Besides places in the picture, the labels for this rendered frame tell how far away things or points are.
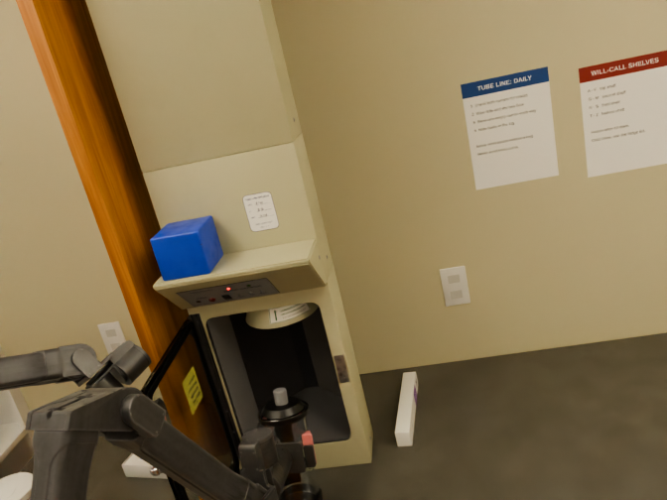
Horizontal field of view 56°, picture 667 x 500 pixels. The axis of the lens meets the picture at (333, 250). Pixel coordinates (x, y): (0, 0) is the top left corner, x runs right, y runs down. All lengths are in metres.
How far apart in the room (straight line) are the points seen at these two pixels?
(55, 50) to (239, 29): 0.33
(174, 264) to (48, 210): 0.78
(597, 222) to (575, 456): 0.62
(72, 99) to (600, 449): 1.28
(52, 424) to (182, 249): 0.50
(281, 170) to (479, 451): 0.78
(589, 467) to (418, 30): 1.06
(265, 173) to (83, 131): 0.35
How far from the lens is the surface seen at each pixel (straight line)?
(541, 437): 1.57
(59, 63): 1.29
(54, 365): 1.27
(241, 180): 1.28
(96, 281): 2.00
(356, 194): 1.70
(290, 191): 1.27
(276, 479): 1.23
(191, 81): 1.27
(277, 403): 1.36
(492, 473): 1.48
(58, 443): 0.85
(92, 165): 1.29
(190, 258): 1.25
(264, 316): 1.41
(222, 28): 1.25
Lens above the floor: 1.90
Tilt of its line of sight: 19 degrees down
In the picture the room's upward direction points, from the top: 13 degrees counter-clockwise
